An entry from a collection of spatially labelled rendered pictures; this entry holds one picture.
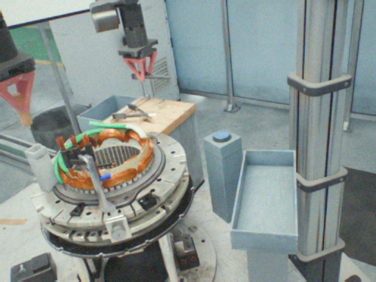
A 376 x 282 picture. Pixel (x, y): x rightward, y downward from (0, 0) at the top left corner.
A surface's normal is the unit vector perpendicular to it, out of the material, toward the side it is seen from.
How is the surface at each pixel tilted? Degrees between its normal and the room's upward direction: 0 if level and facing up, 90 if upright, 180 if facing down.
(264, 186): 0
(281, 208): 0
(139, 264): 0
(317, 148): 90
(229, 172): 90
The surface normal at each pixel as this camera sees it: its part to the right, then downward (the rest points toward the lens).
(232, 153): 0.58, 0.35
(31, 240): -0.13, -0.85
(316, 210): 0.33, 0.45
